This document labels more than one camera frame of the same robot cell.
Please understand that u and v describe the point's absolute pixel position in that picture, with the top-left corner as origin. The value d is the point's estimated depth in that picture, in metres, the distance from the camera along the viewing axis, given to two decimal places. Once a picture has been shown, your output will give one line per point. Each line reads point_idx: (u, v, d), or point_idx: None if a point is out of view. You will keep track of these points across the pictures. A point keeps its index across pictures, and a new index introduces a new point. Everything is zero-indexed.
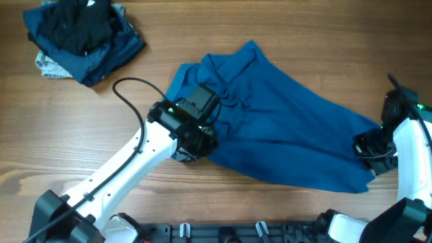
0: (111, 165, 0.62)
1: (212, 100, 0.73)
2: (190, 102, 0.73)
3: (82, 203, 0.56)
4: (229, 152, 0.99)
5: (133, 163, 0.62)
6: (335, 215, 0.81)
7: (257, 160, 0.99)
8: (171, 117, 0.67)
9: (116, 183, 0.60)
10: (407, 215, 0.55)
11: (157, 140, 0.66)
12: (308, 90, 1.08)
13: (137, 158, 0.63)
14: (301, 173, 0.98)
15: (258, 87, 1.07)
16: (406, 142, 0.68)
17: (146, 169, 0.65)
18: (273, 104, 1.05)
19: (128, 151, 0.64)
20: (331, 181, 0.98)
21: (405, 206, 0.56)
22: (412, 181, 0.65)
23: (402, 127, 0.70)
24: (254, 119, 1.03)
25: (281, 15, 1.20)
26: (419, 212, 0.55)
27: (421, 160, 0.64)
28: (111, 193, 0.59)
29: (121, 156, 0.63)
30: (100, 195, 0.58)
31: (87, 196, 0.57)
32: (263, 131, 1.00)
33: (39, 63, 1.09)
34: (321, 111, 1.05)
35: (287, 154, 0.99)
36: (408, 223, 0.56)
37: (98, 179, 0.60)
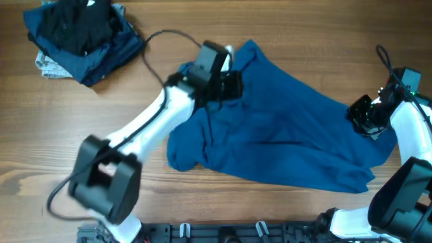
0: (141, 117, 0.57)
1: (218, 57, 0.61)
2: (198, 66, 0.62)
3: (123, 144, 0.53)
4: (229, 152, 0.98)
5: (160, 117, 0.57)
6: (335, 212, 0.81)
7: (256, 160, 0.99)
8: (185, 84, 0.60)
9: (149, 131, 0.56)
10: (414, 173, 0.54)
11: (180, 99, 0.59)
12: (308, 88, 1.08)
13: (165, 112, 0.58)
14: (301, 173, 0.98)
15: (258, 88, 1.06)
16: (403, 120, 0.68)
17: (173, 123, 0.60)
18: (273, 103, 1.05)
19: (155, 106, 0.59)
20: (330, 181, 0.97)
21: (413, 165, 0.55)
22: (414, 150, 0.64)
23: (396, 109, 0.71)
24: (254, 119, 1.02)
25: (281, 15, 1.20)
26: (426, 169, 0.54)
27: (420, 129, 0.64)
28: (146, 138, 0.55)
29: (149, 111, 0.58)
30: (138, 139, 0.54)
31: (125, 140, 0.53)
32: (262, 132, 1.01)
33: (40, 63, 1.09)
34: (321, 111, 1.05)
35: (287, 153, 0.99)
36: (416, 180, 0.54)
37: (134, 126, 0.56)
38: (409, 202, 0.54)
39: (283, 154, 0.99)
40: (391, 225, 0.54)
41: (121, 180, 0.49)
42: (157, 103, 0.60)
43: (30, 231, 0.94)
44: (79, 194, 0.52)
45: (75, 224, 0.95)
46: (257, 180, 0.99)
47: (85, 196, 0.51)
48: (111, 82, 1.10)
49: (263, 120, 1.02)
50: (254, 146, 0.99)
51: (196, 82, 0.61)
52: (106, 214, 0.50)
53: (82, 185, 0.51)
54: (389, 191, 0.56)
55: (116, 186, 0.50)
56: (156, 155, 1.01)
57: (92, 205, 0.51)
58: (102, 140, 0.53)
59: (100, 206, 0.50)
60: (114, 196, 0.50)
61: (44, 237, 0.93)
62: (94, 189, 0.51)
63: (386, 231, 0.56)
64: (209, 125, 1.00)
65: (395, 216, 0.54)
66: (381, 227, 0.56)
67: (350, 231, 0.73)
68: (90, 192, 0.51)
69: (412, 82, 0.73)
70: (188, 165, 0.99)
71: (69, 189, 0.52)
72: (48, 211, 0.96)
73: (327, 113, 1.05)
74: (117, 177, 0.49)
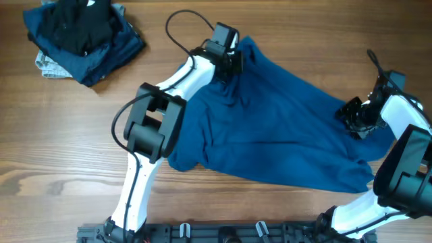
0: (178, 73, 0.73)
1: (229, 34, 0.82)
2: (214, 41, 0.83)
3: (170, 89, 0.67)
4: (229, 152, 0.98)
5: (192, 75, 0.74)
6: (335, 209, 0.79)
7: (256, 160, 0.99)
8: (206, 53, 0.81)
9: (187, 82, 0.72)
10: (414, 138, 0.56)
11: (202, 64, 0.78)
12: (308, 87, 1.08)
13: (194, 72, 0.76)
14: (302, 172, 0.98)
15: (255, 86, 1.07)
16: (394, 111, 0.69)
17: (199, 83, 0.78)
18: (272, 102, 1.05)
19: (186, 69, 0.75)
20: (330, 181, 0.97)
21: (412, 131, 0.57)
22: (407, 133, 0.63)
23: (385, 104, 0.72)
24: (254, 118, 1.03)
25: (281, 15, 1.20)
26: (424, 134, 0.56)
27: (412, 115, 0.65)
28: (186, 86, 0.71)
29: (182, 70, 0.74)
30: (180, 87, 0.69)
31: (171, 86, 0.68)
32: (262, 131, 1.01)
33: (40, 63, 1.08)
34: (320, 110, 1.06)
35: (286, 152, 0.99)
36: (417, 145, 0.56)
37: (175, 79, 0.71)
38: (413, 165, 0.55)
39: (283, 153, 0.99)
40: (398, 190, 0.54)
41: (171, 115, 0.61)
42: (187, 67, 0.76)
43: (30, 231, 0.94)
44: (136, 132, 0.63)
45: (76, 224, 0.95)
46: (258, 179, 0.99)
47: (140, 133, 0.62)
48: (111, 83, 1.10)
49: (262, 119, 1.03)
50: (254, 146, 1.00)
51: (213, 52, 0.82)
52: (157, 148, 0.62)
53: (138, 124, 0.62)
54: (393, 159, 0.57)
55: (165, 122, 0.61)
56: None
57: (145, 142, 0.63)
58: (155, 87, 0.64)
59: (152, 142, 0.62)
60: (163, 132, 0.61)
61: (44, 237, 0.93)
62: (147, 127, 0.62)
63: (393, 200, 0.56)
64: (209, 125, 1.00)
65: (401, 179, 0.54)
66: (387, 196, 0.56)
67: (354, 221, 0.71)
68: (143, 130, 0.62)
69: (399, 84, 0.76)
70: (188, 166, 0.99)
71: (126, 129, 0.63)
72: (48, 211, 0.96)
73: (327, 111, 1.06)
74: (168, 113, 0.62)
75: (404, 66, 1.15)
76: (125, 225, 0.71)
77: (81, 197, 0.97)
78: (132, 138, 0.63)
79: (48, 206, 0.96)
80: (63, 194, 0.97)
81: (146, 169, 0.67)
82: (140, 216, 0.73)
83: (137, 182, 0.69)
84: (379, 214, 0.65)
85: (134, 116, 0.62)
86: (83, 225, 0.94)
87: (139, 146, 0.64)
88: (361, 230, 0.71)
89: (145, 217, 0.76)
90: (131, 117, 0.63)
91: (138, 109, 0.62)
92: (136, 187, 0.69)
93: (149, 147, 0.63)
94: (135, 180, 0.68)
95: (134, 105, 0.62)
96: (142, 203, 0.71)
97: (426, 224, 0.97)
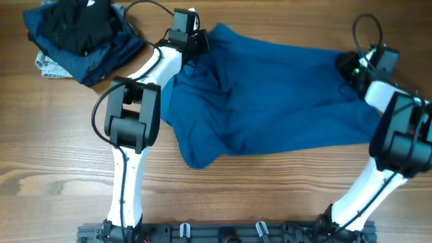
0: (146, 63, 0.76)
1: (189, 18, 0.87)
2: (175, 30, 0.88)
3: (142, 78, 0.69)
4: (246, 136, 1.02)
5: (162, 63, 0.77)
6: (333, 206, 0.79)
7: (273, 142, 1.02)
8: (171, 43, 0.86)
9: (157, 70, 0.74)
10: (399, 102, 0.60)
11: (169, 52, 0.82)
12: (293, 65, 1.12)
13: (163, 61, 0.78)
14: (317, 143, 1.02)
15: (237, 69, 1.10)
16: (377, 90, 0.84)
17: (169, 71, 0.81)
18: (268, 83, 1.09)
19: (154, 59, 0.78)
20: (352, 134, 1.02)
21: (397, 96, 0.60)
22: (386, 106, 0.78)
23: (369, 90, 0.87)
24: (258, 98, 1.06)
25: (279, 15, 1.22)
26: (408, 98, 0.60)
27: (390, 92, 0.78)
28: (157, 74, 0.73)
29: (150, 61, 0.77)
30: (152, 75, 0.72)
31: (142, 75, 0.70)
32: (273, 111, 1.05)
33: (39, 63, 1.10)
34: (313, 80, 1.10)
35: (298, 126, 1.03)
36: (405, 108, 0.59)
37: (143, 69, 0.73)
38: (401, 127, 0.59)
39: (296, 129, 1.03)
40: (391, 150, 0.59)
41: (148, 102, 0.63)
42: (154, 57, 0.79)
43: (30, 231, 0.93)
44: (115, 125, 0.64)
45: (75, 224, 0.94)
46: (267, 168, 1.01)
47: (120, 125, 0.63)
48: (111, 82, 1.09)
49: (268, 98, 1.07)
50: (268, 126, 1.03)
51: (179, 42, 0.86)
52: (140, 136, 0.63)
53: (117, 117, 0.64)
54: (384, 123, 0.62)
55: (144, 111, 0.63)
56: (156, 155, 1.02)
57: (126, 132, 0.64)
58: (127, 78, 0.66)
59: (133, 132, 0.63)
60: (143, 121, 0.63)
61: (44, 237, 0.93)
62: (127, 118, 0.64)
63: (389, 160, 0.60)
64: (214, 116, 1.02)
65: (393, 142, 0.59)
66: (383, 157, 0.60)
67: (354, 204, 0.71)
68: (123, 121, 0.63)
69: (387, 64, 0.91)
70: (210, 160, 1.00)
71: (106, 123, 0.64)
72: (48, 211, 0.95)
73: (318, 79, 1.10)
74: (145, 101, 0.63)
75: (406, 65, 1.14)
76: (123, 223, 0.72)
77: (82, 197, 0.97)
78: (113, 131, 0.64)
79: (48, 207, 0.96)
80: (63, 194, 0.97)
81: (133, 161, 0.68)
82: (136, 211, 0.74)
83: (127, 177, 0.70)
84: (379, 183, 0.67)
85: (112, 110, 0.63)
86: (83, 225, 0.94)
87: (121, 139, 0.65)
88: (362, 213, 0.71)
89: (141, 212, 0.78)
90: (109, 112, 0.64)
91: (115, 102, 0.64)
92: (127, 183, 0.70)
93: (131, 138, 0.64)
94: (125, 175, 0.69)
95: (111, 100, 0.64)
96: (135, 198, 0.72)
97: (427, 224, 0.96)
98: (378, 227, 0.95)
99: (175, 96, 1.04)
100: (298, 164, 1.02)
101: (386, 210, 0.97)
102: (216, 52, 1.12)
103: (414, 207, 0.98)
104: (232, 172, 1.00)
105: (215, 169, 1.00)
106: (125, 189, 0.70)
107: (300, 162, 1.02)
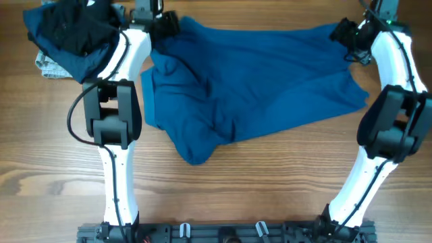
0: (114, 57, 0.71)
1: None
2: (140, 9, 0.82)
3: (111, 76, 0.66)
4: (239, 127, 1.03)
5: (130, 52, 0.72)
6: (329, 206, 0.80)
7: (266, 129, 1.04)
8: (136, 24, 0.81)
9: (127, 61, 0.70)
10: (388, 96, 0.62)
11: (135, 35, 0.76)
12: (265, 53, 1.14)
13: (131, 48, 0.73)
14: (304, 121, 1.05)
15: (214, 61, 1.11)
16: (381, 49, 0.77)
17: (140, 56, 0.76)
18: (247, 72, 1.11)
19: (121, 47, 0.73)
20: (335, 104, 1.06)
21: (387, 91, 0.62)
22: (389, 75, 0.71)
23: (376, 40, 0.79)
24: (241, 86, 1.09)
25: (280, 15, 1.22)
26: (399, 92, 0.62)
27: (394, 57, 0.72)
28: (127, 68, 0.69)
29: (117, 51, 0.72)
30: (121, 70, 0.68)
31: (113, 72, 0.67)
32: (260, 98, 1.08)
33: (39, 63, 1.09)
34: (287, 64, 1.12)
35: (287, 110, 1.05)
36: (393, 103, 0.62)
37: (111, 65, 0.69)
38: (389, 121, 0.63)
39: (286, 115, 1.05)
40: (377, 140, 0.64)
41: (124, 101, 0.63)
42: (121, 46, 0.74)
43: (30, 231, 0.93)
44: (98, 126, 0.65)
45: (75, 224, 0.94)
46: (267, 168, 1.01)
47: (103, 125, 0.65)
48: None
49: (252, 87, 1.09)
50: (260, 113, 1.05)
51: (144, 21, 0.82)
52: (125, 133, 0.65)
53: (98, 119, 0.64)
54: (373, 115, 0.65)
55: (122, 109, 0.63)
56: (156, 154, 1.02)
57: (111, 131, 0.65)
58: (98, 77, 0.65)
59: (118, 129, 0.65)
60: (124, 119, 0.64)
61: (44, 237, 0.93)
62: (108, 118, 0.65)
63: (375, 149, 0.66)
64: (202, 110, 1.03)
65: (379, 133, 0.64)
66: (370, 146, 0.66)
67: (351, 198, 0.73)
68: (105, 122, 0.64)
69: (390, 7, 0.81)
70: (208, 153, 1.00)
71: (88, 126, 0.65)
72: (48, 211, 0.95)
73: (289, 59, 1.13)
74: (121, 100, 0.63)
75: None
76: (120, 219, 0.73)
77: (81, 196, 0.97)
78: (96, 132, 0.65)
79: (48, 207, 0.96)
80: (63, 194, 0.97)
81: (121, 156, 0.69)
82: (131, 206, 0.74)
83: (117, 173, 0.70)
84: (372, 172, 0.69)
85: (92, 113, 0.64)
86: (83, 225, 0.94)
87: (106, 137, 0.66)
88: (360, 206, 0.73)
89: (138, 207, 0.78)
90: (88, 115, 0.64)
91: (92, 104, 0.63)
92: (117, 179, 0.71)
93: (117, 136, 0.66)
94: (115, 172, 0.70)
95: (87, 104, 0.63)
96: (128, 193, 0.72)
97: (426, 223, 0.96)
98: (378, 227, 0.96)
99: (158, 98, 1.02)
100: (298, 164, 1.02)
101: (386, 210, 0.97)
102: (187, 46, 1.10)
103: (414, 207, 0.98)
104: (232, 172, 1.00)
105: (215, 169, 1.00)
106: (118, 185, 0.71)
107: (300, 163, 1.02)
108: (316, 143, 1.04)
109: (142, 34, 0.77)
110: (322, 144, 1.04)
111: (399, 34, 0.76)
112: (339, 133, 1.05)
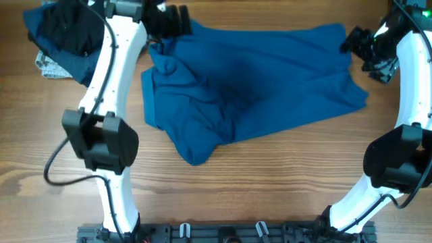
0: (99, 67, 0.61)
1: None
2: None
3: (97, 106, 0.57)
4: (239, 127, 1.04)
5: (118, 59, 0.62)
6: (331, 208, 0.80)
7: (267, 129, 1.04)
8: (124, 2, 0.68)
9: (115, 77, 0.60)
10: (402, 142, 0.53)
11: (125, 32, 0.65)
12: (266, 53, 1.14)
13: (118, 52, 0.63)
14: (305, 121, 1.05)
15: (214, 61, 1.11)
16: (408, 57, 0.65)
17: (132, 57, 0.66)
18: (248, 72, 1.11)
19: (107, 52, 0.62)
20: (336, 105, 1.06)
21: (401, 135, 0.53)
22: (411, 98, 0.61)
23: (403, 44, 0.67)
24: (242, 86, 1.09)
25: (280, 15, 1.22)
26: (416, 136, 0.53)
27: (420, 76, 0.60)
28: (115, 88, 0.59)
29: (103, 58, 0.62)
30: (107, 94, 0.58)
31: (97, 100, 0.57)
32: (260, 98, 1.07)
33: (40, 63, 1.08)
34: (287, 64, 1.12)
35: (287, 111, 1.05)
36: (408, 149, 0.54)
37: (98, 84, 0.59)
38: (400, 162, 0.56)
39: (287, 115, 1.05)
40: (386, 177, 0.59)
41: (112, 140, 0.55)
42: (106, 50, 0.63)
43: (30, 231, 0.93)
44: (88, 156, 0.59)
45: (75, 224, 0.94)
46: (267, 168, 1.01)
47: (93, 156, 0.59)
48: None
49: (252, 87, 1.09)
50: (260, 113, 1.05)
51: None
52: (117, 164, 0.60)
53: (86, 151, 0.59)
54: (383, 152, 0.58)
55: (111, 146, 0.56)
56: (156, 154, 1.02)
57: (102, 160, 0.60)
58: (79, 111, 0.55)
59: (110, 160, 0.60)
60: (115, 152, 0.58)
61: (44, 238, 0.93)
62: (97, 150, 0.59)
63: (383, 182, 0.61)
64: (203, 111, 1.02)
65: (388, 171, 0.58)
66: (377, 178, 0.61)
67: (350, 214, 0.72)
68: (95, 153, 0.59)
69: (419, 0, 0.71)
70: (208, 153, 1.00)
71: (77, 154, 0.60)
72: (48, 212, 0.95)
73: (290, 59, 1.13)
74: (109, 139, 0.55)
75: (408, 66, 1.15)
76: (119, 229, 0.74)
77: (81, 197, 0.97)
78: (88, 160, 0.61)
79: (48, 207, 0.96)
80: (63, 194, 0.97)
81: (115, 181, 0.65)
82: (130, 219, 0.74)
83: (115, 196, 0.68)
84: (374, 196, 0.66)
85: (78, 146, 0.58)
86: (83, 225, 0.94)
87: (96, 161, 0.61)
88: (360, 221, 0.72)
89: (138, 213, 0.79)
90: (75, 147, 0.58)
91: (75, 141, 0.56)
92: (115, 200, 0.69)
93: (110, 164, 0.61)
94: (109, 193, 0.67)
95: (70, 140, 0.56)
96: (126, 210, 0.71)
97: (426, 224, 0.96)
98: (378, 227, 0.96)
99: (158, 99, 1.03)
100: (298, 164, 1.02)
101: (386, 210, 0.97)
102: (186, 46, 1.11)
103: (414, 207, 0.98)
104: (232, 172, 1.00)
105: (215, 169, 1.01)
106: (115, 204, 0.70)
107: (300, 163, 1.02)
108: (317, 143, 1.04)
109: (132, 25, 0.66)
110: (322, 144, 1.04)
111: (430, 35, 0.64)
112: (340, 133, 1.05)
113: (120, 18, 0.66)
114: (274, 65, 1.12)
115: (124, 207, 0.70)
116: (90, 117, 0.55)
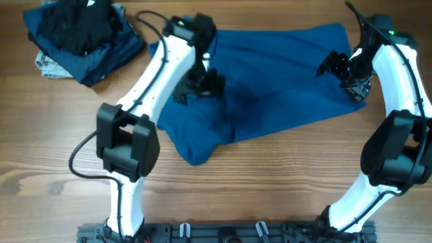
0: (146, 76, 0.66)
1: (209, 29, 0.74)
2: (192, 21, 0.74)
3: (134, 107, 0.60)
4: (239, 127, 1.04)
5: (164, 73, 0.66)
6: (330, 208, 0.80)
7: (266, 129, 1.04)
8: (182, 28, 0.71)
9: (156, 88, 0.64)
10: (395, 125, 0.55)
11: (177, 50, 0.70)
12: (266, 53, 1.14)
13: (166, 67, 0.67)
14: (304, 121, 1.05)
15: (215, 62, 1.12)
16: (384, 65, 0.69)
17: (177, 75, 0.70)
18: (248, 72, 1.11)
19: (157, 63, 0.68)
20: (335, 105, 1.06)
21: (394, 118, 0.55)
22: (395, 99, 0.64)
23: (376, 55, 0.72)
24: (243, 86, 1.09)
25: (280, 15, 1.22)
26: (406, 119, 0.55)
27: (399, 77, 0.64)
28: (155, 96, 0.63)
29: (152, 69, 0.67)
30: (147, 99, 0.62)
31: (136, 102, 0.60)
32: (260, 98, 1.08)
33: (40, 63, 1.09)
34: (287, 64, 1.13)
35: (287, 111, 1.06)
36: (401, 133, 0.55)
37: (141, 88, 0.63)
38: (397, 150, 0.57)
39: (286, 115, 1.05)
40: (384, 172, 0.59)
41: (138, 141, 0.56)
42: (156, 63, 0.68)
43: (30, 231, 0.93)
44: (109, 155, 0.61)
45: (75, 224, 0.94)
46: (267, 168, 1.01)
47: (113, 156, 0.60)
48: (111, 82, 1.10)
49: (252, 87, 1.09)
50: (260, 113, 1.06)
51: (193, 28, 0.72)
52: (134, 169, 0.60)
53: (108, 148, 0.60)
54: (378, 144, 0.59)
55: (135, 147, 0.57)
56: None
57: (122, 163, 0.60)
58: (117, 106, 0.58)
59: (129, 164, 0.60)
60: (136, 155, 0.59)
61: (44, 237, 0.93)
62: (120, 150, 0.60)
63: (381, 179, 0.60)
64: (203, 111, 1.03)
65: (385, 164, 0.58)
66: (376, 176, 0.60)
67: (350, 212, 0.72)
68: (117, 153, 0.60)
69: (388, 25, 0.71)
70: (208, 153, 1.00)
71: (98, 152, 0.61)
72: (48, 212, 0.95)
73: (291, 58, 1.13)
74: (136, 139, 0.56)
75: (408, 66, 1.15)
76: (121, 231, 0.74)
77: (81, 197, 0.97)
78: (106, 160, 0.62)
79: (48, 207, 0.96)
80: (63, 194, 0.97)
81: (129, 186, 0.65)
82: (134, 221, 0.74)
83: (123, 198, 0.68)
84: (373, 195, 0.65)
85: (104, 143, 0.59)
86: (83, 225, 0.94)
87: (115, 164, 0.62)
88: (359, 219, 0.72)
89: (142, 217, 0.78)
90: (100, 142, 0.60)
91: (104, 136, 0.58)
92: (123, 203, 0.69)
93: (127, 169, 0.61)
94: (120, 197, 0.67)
95: (99, 132, 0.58)
96: (132, 212, 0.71)
97: (426, 224, 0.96)
98: (378, 227, 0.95)
99: None
100: (298, 164, 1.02)
101: (386, 210, 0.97)
102: None
103: (414, 207, 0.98)
104: (232, 172, 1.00)
105: (215, 169, 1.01)
106: (122, 207, 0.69)
107: (300, 163, 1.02)
108: (317, 143, 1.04)
109: (185, 47, 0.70)
110: (322, 144, 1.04)
111: (401, 47, 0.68)
112: (340, 133, 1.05)
113: (177, 40, 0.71)
114: (274, 65, 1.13)
115: (129, 210, 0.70)
116: (125, 113, 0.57)
